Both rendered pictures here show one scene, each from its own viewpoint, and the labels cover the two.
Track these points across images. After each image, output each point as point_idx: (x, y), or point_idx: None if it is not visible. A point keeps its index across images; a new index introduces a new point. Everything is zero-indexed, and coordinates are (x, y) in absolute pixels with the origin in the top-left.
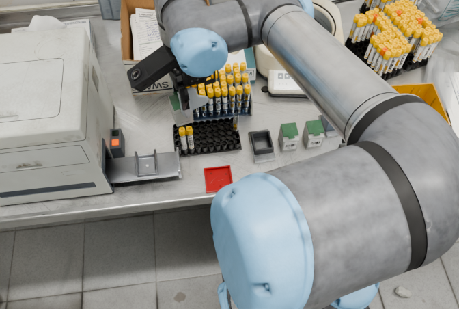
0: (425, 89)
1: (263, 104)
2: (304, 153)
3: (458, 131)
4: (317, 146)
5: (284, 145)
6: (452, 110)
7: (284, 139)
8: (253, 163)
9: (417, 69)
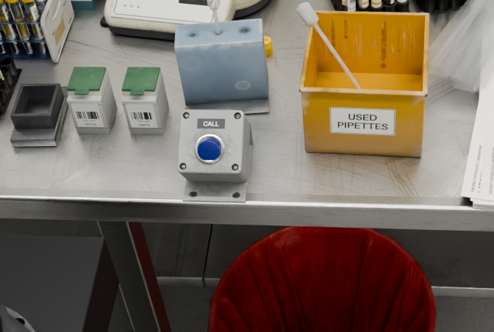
0: (414, 30)
1: (90, 46)
2: (123, 140)
3: (485, 134)
4: (154, 128)
5: (73, 112)
6: (490, 92)
7: (70, 97)
8: (12, 145)
9: (453, 12)
